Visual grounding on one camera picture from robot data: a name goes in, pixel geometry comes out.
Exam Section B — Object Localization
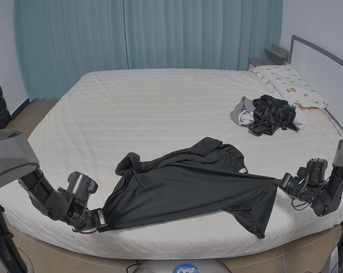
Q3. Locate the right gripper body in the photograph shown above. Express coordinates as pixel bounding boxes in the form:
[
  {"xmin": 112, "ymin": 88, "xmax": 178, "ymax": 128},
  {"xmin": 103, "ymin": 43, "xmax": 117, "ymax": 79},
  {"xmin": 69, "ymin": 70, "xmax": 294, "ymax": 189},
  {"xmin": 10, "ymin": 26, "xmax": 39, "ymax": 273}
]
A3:
[{"xmin": 277, "ymin": 172, "xmax": 303, "ymax": 201}]

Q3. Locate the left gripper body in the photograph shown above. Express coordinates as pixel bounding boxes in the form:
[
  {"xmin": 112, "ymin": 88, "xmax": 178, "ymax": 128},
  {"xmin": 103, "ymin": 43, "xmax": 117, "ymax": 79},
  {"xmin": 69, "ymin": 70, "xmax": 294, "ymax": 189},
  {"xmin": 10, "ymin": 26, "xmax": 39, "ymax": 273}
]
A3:
[{"xmin": 83, "ymin": 208, "xmax": 109, "ymax": 234}]

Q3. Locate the black T-shirt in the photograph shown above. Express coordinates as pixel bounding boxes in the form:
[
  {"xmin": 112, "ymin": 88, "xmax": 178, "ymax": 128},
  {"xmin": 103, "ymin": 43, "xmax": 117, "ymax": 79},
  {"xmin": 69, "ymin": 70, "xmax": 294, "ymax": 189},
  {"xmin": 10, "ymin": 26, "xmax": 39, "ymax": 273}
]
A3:
[{"xmin": 99, "ymin": 137, "xmax": 280, "ymax": 239}]

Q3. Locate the pile of clothes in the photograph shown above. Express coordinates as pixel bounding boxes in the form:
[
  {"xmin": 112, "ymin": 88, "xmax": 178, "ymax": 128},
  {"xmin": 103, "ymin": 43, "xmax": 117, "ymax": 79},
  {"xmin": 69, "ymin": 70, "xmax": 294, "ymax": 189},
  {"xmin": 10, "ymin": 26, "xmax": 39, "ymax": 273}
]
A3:
[{"xmin": 230, "ymin": 94, "xmax": 307, "ymax": 137}]

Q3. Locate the bed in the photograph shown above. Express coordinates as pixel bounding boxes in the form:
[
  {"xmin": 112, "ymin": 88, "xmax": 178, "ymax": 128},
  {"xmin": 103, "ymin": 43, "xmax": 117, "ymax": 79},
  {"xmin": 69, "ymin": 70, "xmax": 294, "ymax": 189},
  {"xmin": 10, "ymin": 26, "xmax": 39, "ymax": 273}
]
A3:
[{"xmin": 5, "ymin": 34, "xmax": 343, "ymax": 261}]

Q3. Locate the white printed pillow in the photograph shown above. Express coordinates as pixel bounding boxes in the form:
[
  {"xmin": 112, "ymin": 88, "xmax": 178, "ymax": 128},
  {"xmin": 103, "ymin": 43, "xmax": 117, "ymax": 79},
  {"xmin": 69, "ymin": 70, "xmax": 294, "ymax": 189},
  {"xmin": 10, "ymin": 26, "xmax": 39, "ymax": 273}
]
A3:
[{"xmin": 250, "ymin": 64, "xmax": 328, "ymax": 109}]

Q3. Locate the grey bedside table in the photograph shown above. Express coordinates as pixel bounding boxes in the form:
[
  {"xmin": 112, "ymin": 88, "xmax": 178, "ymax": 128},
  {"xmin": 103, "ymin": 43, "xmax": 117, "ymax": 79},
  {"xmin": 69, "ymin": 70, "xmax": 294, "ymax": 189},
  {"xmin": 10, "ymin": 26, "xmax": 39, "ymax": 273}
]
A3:
[{"xmin": 248, "ymin": 44, "xmax": 289, "ymax": 69}]

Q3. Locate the blue-green curtain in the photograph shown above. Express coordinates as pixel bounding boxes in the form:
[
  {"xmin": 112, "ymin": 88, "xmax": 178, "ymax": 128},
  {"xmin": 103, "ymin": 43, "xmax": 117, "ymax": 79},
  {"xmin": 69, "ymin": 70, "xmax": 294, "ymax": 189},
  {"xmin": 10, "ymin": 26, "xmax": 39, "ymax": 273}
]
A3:
[
  {"xmin": 123, "ymin": 0, "xmax": 284, "ymax": 72},
  {"xmin": 14, "ymin": 0, "xmax": 129, "ymax": 102}
]

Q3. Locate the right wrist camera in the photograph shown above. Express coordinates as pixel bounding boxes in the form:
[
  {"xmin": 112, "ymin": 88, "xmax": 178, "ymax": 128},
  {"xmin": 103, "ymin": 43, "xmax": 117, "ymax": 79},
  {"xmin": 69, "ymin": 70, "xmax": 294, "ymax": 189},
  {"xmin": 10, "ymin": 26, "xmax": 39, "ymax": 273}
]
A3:
[{"xmin": 297, "ymin": 166, "xmax": 311, "ymax": 181}]

